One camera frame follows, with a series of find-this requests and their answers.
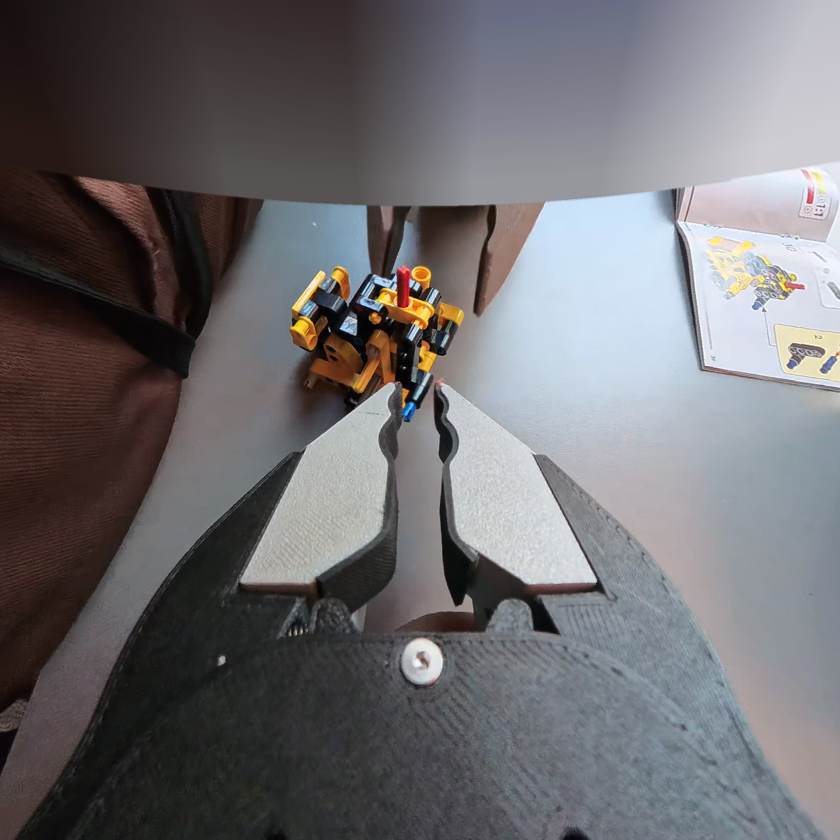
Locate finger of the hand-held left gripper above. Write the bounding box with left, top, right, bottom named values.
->
left=366, top=205, right=413, bottom=278
left=417, top=205, right=547, bottom=317

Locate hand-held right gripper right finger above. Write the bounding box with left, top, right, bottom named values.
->
left=433, top=382, right=599, bottom=608

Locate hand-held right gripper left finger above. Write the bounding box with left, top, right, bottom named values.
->
left=239, top=381, right=403, bottom=614

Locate yellow lego bulldozer model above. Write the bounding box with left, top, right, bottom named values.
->
left=290, top=264, right=467, bottom=411

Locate lego instruction booklet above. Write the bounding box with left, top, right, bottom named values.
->
left=675, top=167, right=840, bottom=393

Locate person in brown shirt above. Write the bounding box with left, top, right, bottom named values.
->
left=0, top=167, right=263, bottom=723

